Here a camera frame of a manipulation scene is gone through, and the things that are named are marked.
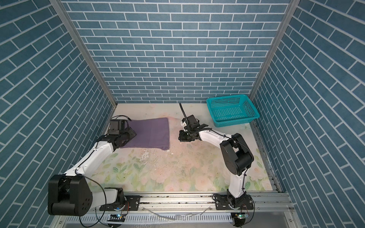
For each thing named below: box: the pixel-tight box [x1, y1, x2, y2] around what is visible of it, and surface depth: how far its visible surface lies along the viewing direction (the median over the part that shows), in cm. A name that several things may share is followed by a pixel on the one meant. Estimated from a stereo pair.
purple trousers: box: [119, 117, 170, 151], surface depth 102 cm
